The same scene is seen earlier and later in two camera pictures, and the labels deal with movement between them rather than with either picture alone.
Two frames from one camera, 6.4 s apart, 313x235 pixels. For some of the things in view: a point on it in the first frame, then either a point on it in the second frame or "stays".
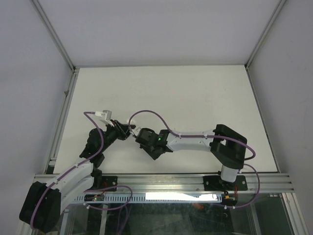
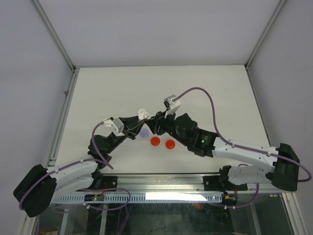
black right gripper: x=154 y=155 → x=159 y=121
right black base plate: x=215 y=183 stays
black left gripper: x=122 y=130 → x=132 y=126
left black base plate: x=108 y=181 stays
